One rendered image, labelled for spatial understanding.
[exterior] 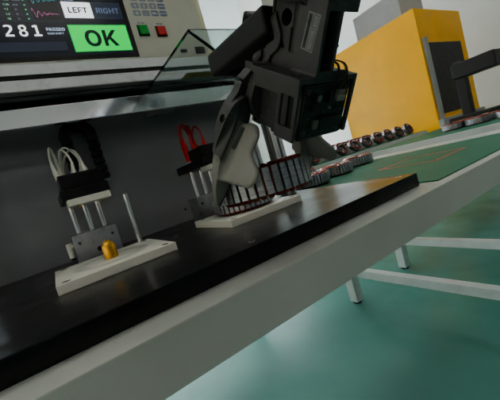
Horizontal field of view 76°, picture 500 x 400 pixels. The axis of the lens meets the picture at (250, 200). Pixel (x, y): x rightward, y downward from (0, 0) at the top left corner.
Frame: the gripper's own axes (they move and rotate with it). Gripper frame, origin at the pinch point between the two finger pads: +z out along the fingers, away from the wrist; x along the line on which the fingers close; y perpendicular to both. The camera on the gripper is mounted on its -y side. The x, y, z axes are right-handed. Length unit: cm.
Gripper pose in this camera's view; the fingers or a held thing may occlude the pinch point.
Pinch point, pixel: (262, 184)
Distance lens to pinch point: 38.2
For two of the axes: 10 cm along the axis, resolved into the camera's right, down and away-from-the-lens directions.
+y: 6.0, 4.7, -6.5
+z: -0.6, 8.4, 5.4
